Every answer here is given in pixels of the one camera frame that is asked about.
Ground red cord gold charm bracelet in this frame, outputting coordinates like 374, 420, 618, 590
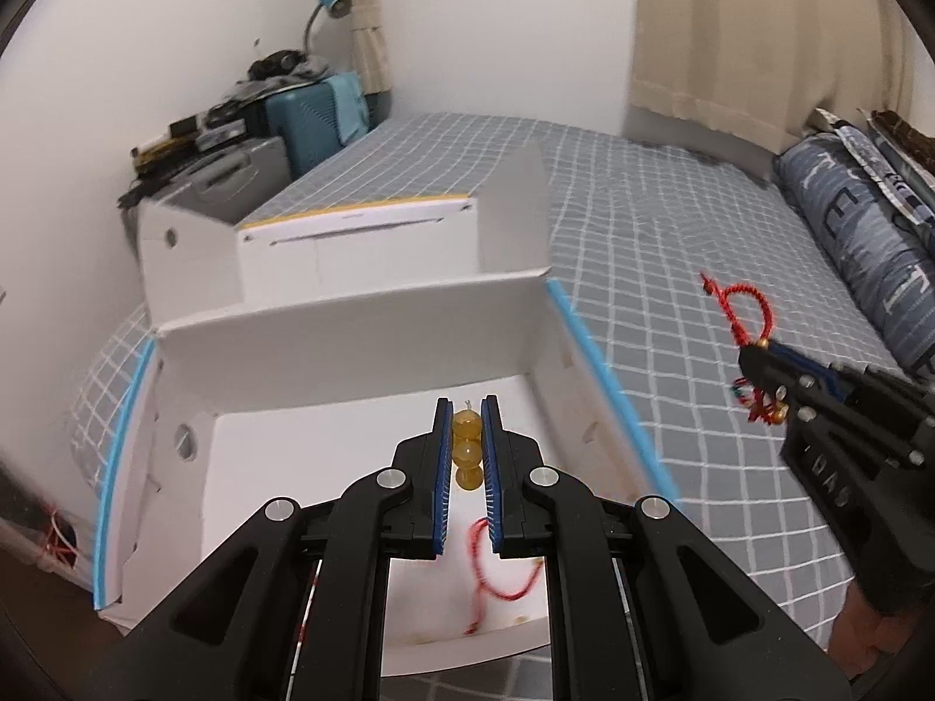
698, 270, 792, 426

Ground red braided cord bracelet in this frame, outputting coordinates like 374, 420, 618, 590
462, 516, 547, 636

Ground yellow amber bead bracelet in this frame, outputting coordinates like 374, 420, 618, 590
450, 400, 485, 492

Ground right hand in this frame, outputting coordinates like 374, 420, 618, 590
827, 579, 921, 681

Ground grey checked bed sheet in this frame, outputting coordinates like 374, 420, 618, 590
68, 112, 903, 701

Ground blue patterned pillow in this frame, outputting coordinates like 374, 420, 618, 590
773, 133, 933, 381

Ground folded patterned blankets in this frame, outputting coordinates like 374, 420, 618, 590
815, 107, 933, 232

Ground white cardboard box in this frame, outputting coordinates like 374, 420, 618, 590
93, 143, 677, 644

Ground grey hard case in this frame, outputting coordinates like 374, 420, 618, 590
117, 136, 292, 223

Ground teal suitcase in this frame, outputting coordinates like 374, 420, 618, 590
265, 71, 371, 179

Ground blue desk lamp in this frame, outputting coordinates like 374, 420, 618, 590
303, 0, 352, 55

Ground tied beige curtain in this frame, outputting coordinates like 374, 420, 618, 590
306, 0, 396, 97

